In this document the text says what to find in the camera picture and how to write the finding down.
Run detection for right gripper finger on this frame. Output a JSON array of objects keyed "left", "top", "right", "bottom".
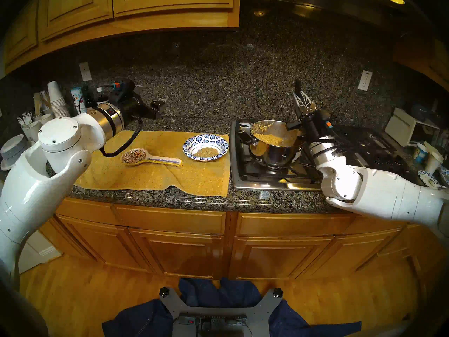
[
  {"left": 300, "top": 91, "right": 318, "bottom": 113},
  {"left": 293, "top": 92, "right": 306, "bottom": 116}
]

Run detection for white toaster oven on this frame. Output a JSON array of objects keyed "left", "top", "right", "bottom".
[{"left": 384, "top": 107, "right": 441, "bottom": 148}]

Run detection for yellow towel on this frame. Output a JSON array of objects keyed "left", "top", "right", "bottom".
[{"left": 75, "top": 130, "right": 230, "bottom": 198}]

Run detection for blue white paper cup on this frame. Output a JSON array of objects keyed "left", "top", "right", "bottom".
[{"left": 414, "top": 143, "right": 429, "bottom": 164}]

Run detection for dark glass bottle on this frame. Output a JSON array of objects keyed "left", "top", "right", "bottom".
[{"left": 82, "top": 86, "right": 98, "bottom": 109}]

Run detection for wooden wall cabinets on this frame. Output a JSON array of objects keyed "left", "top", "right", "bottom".
[{"left": 4, "top": 0, "right": 241, "bottom": 73}]

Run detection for wooden chopsticks bundle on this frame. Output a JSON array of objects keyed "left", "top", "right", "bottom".
[{"left": 33, "top": 91, "right": 51, "bottom": 116}]

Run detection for dark kettle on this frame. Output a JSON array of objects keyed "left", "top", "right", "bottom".
[{"left": 410, "top": 101, "right": 439, "bottom": 121}]

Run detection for grey robot base frame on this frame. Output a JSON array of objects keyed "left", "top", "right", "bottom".
[{"left": 160, "top": 287, "right": 284, "bottom": 337}]

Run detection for wooden base cabinets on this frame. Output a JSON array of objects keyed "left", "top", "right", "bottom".
[{"left": 25, "top": 182, "right": 449, "bottom": 291}]

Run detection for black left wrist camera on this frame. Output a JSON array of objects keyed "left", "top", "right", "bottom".
[{"left": 109, "top": 78, "right": 135, "bottom": 95}]

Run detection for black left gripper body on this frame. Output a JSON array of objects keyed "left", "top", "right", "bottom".
[{"left": 121, "top": 92, "right": 166, "bottom": 125}]

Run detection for metal spoon black handle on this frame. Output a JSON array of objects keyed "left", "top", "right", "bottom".
[{"left": 294, "top": 79, "right": 309, "bottom": 140}]

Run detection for white patterned canister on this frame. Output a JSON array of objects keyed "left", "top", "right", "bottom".
[{"left": 71, "top": 87, "right": 87, "bottom": 114}]

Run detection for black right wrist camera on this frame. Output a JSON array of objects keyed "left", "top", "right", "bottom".
[{"left": 317, "top": 110, "right": 334, "bottom": 135}]

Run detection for paper cup with plastic forks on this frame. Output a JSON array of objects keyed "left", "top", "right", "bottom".
[{"left": 17, "top": 112, "right": 43, "bottom": 143}]

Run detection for wooden corner cabinet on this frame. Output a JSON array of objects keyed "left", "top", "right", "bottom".
[{"left": 393, "top": 34, "right": 449, "bottom": 91}]

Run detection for steel gas cooktop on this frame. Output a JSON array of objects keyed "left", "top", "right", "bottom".
[{"left": 230, "top": 118, "right": 409, "bottom": 192}]

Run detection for stack of white bowls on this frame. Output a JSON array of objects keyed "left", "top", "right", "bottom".
[{"left": 0, "top": 134, "right": 36, "bottom": 171}]

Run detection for blue white paper bowl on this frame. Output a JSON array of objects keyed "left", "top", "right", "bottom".
[{"left": 182, "top": 134, "right": 229, "bottom": 162}]

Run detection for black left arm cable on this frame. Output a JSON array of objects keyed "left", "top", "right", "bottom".
[{"left": 100, "top": 117, "right": 143, "bottom": 158}]

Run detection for yellow ceramic spoon rest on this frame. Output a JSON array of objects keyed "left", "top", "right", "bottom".
[{"left": 121, "top": 148, "right": 183, "bottom": 169}]

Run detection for stack of white paper cups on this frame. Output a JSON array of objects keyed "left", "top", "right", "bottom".
[{"left": 47, "top": 81, "right": 71, "bottom": 118}]

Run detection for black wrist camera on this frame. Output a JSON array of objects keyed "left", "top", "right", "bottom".
[
  {"left": 109, "top": 78, "right": 135, "bottom": 95},
  {"left": 317, "top": 110, "right": 334, "bottom": 135}
]

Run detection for white double wall outlet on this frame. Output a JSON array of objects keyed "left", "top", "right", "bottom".
[{"left": 358, "top": 70, "right": 373, "bottom": 91}]

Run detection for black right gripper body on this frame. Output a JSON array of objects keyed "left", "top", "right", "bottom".
[{"left": 286, "top": 106, "right": 332, "bottom": 142}]

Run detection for stainless steel pot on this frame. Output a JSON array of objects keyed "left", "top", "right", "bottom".
[{"left": 238, "top": 120, "right": 307, "bottom": 170}]

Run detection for cooked oatmeal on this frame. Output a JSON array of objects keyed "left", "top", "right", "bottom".
[{"left": 253, "top": 133, "right": 284, "bottom": 146}]

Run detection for steel range hood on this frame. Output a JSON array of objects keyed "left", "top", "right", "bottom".
[{"left": 242, "top": 0, "right": 407, "bottom": 24}]

